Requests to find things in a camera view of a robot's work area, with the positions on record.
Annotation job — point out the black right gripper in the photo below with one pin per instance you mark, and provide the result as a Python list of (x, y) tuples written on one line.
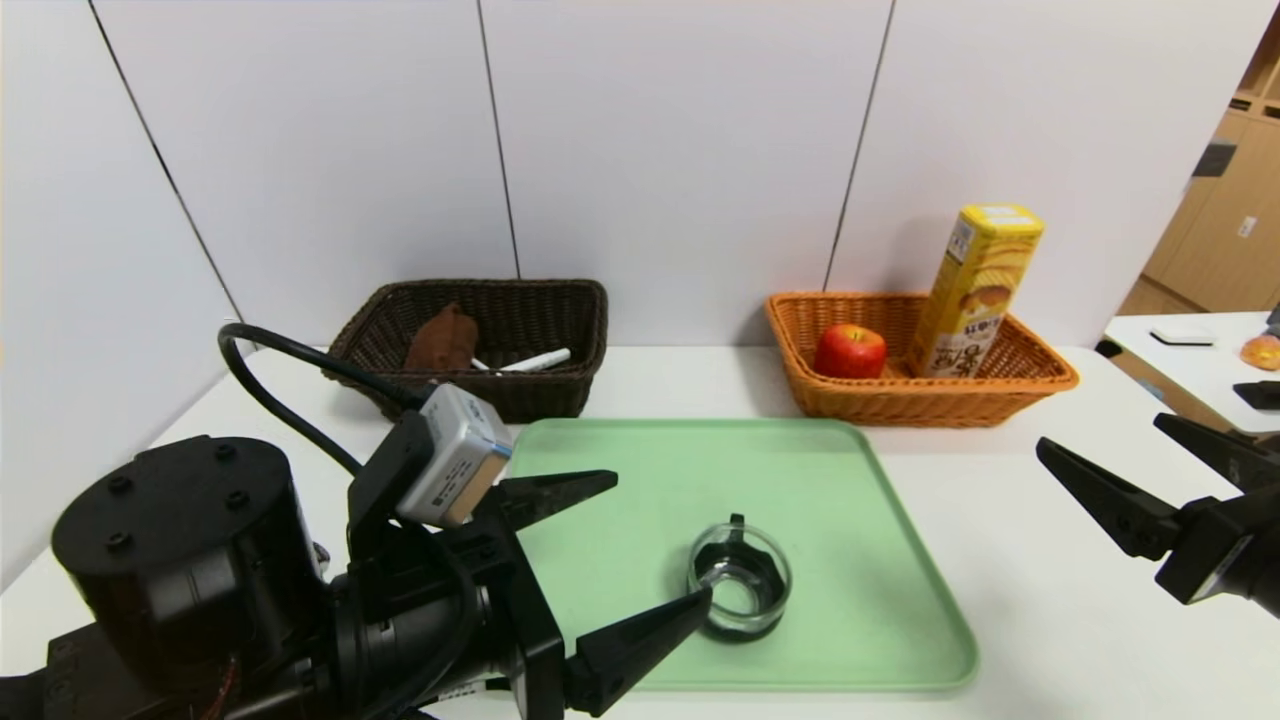
[(1222, 555)]

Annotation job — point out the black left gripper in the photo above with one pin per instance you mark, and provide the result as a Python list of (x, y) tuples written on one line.
[(527, 610)]

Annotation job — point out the thick white marker pen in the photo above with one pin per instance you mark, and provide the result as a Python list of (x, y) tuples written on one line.
[(540, 360)]

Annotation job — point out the thin white pen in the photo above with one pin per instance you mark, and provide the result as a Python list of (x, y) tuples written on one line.
[(483, 365)]

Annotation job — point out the yellow snack box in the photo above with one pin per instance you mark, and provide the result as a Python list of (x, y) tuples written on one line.
[(980, 290)]

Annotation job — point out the brown towel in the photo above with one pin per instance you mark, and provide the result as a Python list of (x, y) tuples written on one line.
[(440, 340)]

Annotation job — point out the red apple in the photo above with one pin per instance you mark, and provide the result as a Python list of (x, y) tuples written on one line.
[(850, 352)]

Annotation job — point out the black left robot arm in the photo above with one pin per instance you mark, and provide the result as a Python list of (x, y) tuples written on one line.
[(180, 560)]

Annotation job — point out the dark brown wicker basket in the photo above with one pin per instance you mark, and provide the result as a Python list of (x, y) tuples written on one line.
[(560, 310)]

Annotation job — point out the orange wicker basket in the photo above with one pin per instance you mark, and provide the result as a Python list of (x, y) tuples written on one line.
[(900, 400)]

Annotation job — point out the white background table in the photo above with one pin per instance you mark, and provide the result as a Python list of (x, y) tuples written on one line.
[(1170, 370)]

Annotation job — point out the black device on table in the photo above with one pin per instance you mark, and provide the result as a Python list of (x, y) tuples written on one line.
[(1260, 395)]

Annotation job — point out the flat white device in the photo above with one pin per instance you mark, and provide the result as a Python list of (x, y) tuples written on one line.
[(1182, 334)]

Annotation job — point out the clear glass cup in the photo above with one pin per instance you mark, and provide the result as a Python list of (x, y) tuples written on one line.
[(745, 585)]

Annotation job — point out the orange round fruit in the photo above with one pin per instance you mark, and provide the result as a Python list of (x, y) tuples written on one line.
[(1262, 352)]

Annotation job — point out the light green plastic tray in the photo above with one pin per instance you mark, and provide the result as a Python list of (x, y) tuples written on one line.
[(870, 600)]

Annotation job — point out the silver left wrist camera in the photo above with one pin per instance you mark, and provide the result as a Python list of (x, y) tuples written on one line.
[(455, 470)]

